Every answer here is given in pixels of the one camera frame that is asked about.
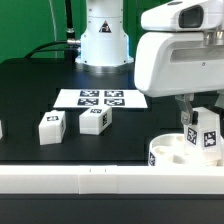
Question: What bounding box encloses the black cable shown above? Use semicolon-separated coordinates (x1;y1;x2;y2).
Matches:
23;38;82;60

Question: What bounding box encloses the white marker sheet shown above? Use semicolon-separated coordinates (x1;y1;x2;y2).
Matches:
54;89;147;109

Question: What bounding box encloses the white object at left edge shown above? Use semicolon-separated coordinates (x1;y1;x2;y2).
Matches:
0;120;3;140

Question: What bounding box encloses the white front fence bar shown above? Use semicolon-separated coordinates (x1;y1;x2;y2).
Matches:
0;165;224;195

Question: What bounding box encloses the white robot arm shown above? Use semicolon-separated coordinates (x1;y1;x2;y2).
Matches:
76;0;224;124

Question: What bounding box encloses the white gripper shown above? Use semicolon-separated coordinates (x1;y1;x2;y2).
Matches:
134;32;224;125

